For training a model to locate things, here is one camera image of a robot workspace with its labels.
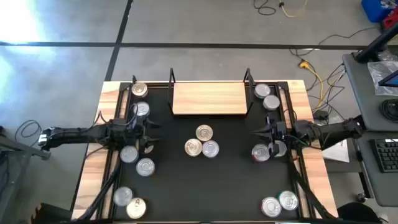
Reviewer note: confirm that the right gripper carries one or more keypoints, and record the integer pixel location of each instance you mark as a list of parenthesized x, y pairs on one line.
[(278, 132)]

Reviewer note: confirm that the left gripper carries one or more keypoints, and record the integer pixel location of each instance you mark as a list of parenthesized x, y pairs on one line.
[(135, 133)]

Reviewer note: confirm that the silver can red label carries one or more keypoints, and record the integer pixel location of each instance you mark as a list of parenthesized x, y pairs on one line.
[(271, 207), (260, 152)]

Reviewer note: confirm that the silver tin can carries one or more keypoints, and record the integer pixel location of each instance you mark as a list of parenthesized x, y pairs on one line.
[(282, 149), (122, 196), (145, 167), (210, 148), (143, 108), (129, 154)]

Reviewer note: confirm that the silver can green white label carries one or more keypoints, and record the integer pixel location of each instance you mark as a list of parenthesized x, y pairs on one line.
[(271, 102)]

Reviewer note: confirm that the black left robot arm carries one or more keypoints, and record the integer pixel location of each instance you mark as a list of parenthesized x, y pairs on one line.
[(77, 135)]

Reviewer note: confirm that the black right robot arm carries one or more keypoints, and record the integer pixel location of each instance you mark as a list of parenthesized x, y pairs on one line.
[(329, 130)]

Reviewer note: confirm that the silver can blue label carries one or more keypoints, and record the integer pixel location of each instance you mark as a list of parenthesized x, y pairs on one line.
[(262, 91)]

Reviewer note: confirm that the pale gold tin can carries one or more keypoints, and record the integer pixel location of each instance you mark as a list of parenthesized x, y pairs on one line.
[(139, 89), (136, 208)]

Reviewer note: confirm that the black power adapter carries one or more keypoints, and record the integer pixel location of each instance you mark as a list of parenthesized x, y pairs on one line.
[(321, 115)]

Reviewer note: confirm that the white paper sheet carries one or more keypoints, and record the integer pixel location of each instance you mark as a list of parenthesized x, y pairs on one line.
[(337, 154)]

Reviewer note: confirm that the grey desk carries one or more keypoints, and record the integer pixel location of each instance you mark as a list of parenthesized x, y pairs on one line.
[(360, 93)]

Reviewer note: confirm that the caster wheel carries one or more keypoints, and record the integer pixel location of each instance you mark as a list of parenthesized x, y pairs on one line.
[(361, 197)]

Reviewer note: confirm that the grey metal stand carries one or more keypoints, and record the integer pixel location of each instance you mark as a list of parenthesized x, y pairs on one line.
[(28, 149)]

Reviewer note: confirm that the black keyboard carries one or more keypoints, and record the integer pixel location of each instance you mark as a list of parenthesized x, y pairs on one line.
[(387, 155)]

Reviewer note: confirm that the clear plastic bag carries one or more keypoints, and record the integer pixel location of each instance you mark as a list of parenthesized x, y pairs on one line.
[(377, 74)]

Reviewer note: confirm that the black box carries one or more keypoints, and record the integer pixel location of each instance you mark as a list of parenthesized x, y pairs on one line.
[(51, 214)]

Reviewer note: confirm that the blue screen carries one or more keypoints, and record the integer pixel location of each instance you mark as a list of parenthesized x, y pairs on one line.
[(392, 80)]

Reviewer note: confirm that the blue plastic bin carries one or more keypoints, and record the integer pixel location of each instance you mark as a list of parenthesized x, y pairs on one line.
[(373, 9)]

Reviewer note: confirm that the red crate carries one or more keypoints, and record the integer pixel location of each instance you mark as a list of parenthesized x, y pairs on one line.
[(391, 22)]

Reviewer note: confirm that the black aluminium table frame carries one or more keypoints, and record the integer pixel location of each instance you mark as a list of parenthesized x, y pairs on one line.
[(99, 194)]

